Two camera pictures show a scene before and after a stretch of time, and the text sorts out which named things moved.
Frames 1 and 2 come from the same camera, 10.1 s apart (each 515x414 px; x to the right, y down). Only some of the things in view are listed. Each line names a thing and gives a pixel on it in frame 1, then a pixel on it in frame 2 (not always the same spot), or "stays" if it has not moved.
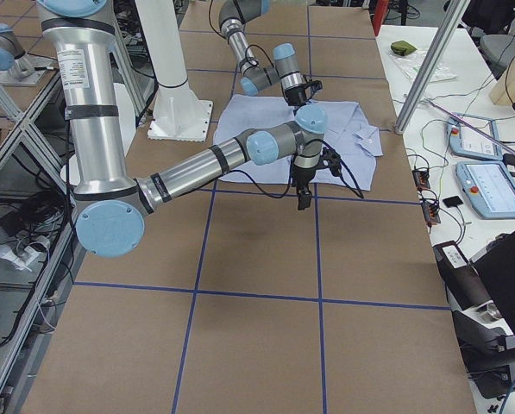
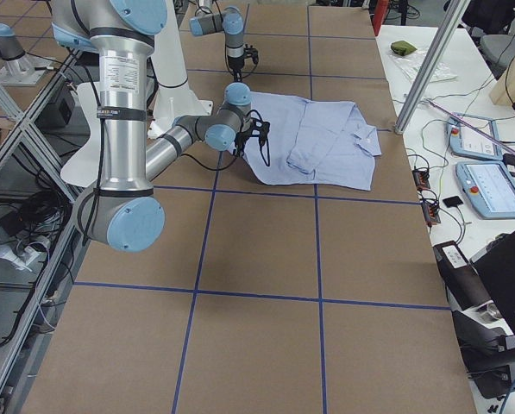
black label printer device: (485, 340) stays
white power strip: (19, 260) stays
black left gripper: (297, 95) → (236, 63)
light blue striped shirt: (348, 133) stays
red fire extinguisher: (379, 10) stays
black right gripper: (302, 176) → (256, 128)
